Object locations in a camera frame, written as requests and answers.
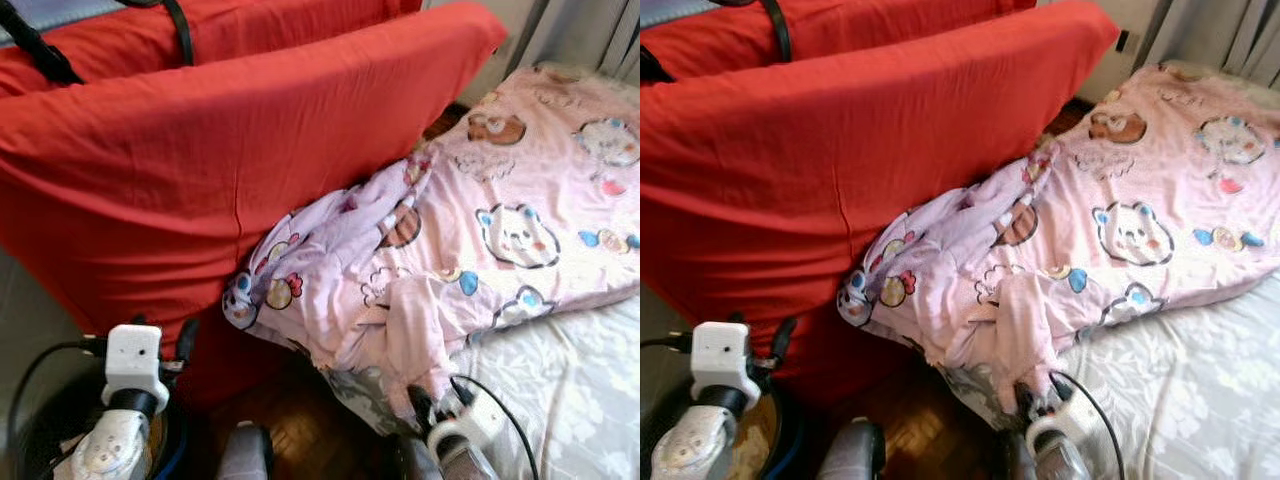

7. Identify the pink cartoon bear blanket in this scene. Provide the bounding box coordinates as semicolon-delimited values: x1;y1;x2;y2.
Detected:
838;62;1280;416
222;65;641;416

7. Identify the grey robot right leg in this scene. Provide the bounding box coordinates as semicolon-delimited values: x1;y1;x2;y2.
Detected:
1000;430;1036;480
390;430;441;480

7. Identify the grey robot leg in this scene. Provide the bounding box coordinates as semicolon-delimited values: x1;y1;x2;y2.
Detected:
1000;430;1036;480
218;422;273;480
818;418;886;480
390;430;441;480

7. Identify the black waste bin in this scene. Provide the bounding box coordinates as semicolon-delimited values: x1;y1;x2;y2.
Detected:
640;385;811;480
10;380;191;480

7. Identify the crumpled beige paper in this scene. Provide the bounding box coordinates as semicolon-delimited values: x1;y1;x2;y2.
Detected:
730;395;776;480

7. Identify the grey robot left leg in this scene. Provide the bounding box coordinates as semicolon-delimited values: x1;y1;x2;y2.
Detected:
218;422;273;480
818;418;886;480

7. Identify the grey floral bed sheet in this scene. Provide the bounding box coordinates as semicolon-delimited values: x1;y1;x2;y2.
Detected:
940;290;1280;480
320;290;641;480

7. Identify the large red cushion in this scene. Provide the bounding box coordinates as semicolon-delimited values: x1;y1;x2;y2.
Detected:
640;0;1121;406
0;2;509;406

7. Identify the small red cushion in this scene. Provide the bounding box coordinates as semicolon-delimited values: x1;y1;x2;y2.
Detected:
0;0;421;96
640;0;1036;81

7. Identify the grey pleated curtain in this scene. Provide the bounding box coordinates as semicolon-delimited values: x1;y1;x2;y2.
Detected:
500;0;641;86
1140;0;1280;91

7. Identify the thick black strap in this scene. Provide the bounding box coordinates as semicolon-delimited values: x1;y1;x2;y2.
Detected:
0;0;83;86
640;45;676;86

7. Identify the thin black cord loop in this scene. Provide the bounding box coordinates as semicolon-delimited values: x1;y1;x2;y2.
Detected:
115;0;193;66
715;0;793;63

